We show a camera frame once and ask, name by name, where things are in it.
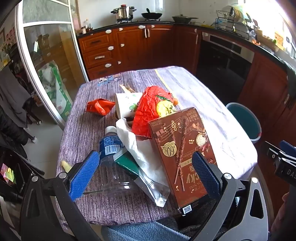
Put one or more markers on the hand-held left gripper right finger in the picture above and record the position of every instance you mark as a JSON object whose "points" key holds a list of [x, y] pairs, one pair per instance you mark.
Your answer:
{"points": [[205, 176]]}

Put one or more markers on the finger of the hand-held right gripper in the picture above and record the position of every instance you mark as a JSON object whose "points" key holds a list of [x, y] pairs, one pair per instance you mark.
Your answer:
{"points": [[289, 149], [274, 153]]}

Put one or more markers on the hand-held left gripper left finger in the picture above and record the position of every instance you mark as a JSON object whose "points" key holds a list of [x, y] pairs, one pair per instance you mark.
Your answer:
{"points": [[84, 176]]}

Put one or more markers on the yellow fruit peel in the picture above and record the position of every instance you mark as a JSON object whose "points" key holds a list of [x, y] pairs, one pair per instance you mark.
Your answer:
{"points": [[66, 165]]}

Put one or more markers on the brown snack box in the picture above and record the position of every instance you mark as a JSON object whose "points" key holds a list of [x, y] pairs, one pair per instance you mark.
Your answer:
{"points": [[175, 148]]}

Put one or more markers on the teal plastic bin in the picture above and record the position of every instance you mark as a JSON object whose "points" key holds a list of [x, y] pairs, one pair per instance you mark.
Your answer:
{"points": [[242, 120]]}

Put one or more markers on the red snack packet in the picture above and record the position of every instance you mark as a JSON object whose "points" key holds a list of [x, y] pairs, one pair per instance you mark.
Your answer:
{"points": [[99, 106]]}

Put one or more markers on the small orange fruit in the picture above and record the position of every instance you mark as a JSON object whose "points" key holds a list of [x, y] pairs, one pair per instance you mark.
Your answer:
{"points": [[175, 101]]}

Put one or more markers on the white paper cup green print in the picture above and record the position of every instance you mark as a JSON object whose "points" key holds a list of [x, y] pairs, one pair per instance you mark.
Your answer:
{"points": [[124, 104]]}

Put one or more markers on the red yellow wrapper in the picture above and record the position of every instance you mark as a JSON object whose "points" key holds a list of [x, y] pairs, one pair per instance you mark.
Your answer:
{"points": [[143, 115]]}

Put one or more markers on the person's right hand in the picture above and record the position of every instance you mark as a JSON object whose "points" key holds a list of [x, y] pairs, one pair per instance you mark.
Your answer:
{"points": [[286, 208]]}

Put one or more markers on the clear plastic water bottle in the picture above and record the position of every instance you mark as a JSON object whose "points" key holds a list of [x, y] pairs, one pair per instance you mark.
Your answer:
{"points": [[115, 176]]}

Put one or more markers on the purple wood-print tablecloth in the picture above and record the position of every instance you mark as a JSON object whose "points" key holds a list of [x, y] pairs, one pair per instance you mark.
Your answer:
{"points": [[97, 129]]}

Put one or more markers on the green and silver packet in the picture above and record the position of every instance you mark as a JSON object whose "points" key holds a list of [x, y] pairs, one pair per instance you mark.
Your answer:
{"points": [[150, 185]]}

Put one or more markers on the wooden door cabinet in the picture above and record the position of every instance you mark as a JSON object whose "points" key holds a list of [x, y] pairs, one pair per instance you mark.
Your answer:
{"points": [[263, 88]]}

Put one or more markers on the dark grey cloth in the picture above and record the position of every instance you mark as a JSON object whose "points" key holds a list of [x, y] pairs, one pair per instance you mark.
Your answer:
{"points": [[290, 76]]}

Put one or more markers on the white towel cloth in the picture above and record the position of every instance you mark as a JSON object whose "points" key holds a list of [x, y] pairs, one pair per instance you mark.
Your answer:
{"points": [[208, 99]]}

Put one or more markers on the blue cloth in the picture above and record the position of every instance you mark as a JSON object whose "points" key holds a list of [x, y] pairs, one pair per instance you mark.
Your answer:
{"points": [[138, 231]]}

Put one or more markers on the green and white sack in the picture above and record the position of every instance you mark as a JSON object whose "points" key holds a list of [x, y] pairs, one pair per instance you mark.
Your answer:
{"points": [[57, 92]]}

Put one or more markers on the black kitchen countertop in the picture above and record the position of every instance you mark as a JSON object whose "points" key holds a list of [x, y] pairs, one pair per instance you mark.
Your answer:
{"points": [[272, 55]]}

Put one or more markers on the dark jacket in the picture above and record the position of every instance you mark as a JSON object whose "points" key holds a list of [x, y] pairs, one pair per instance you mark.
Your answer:
{"points": [[11, 111]]}

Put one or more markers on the built-in oven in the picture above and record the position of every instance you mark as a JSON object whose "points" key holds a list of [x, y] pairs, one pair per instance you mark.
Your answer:
{"points": [[222, 62]]}

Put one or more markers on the glass sliding door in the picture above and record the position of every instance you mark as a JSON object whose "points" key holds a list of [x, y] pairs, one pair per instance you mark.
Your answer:
{"points": [[46, 46]]}

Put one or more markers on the wooden drawer cabinet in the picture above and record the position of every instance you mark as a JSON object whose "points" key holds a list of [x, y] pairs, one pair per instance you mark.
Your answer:
{"points": [[136, 48]]}

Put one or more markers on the white cabinet safety locks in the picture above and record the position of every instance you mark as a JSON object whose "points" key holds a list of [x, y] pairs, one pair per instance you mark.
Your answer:
{"points": [[108, 31]]}

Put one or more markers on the frying pan with lid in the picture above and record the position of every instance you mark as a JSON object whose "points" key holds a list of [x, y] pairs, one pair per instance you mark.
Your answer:
{"points": [[183, 19]]}

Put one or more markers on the steel cooking pot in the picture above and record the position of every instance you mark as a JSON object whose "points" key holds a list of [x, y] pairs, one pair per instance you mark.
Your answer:
{"points": [[123, 12]]}

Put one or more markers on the black wok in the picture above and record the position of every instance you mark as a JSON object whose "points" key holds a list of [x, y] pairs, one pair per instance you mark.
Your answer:
{"points": [[151, 15]]}

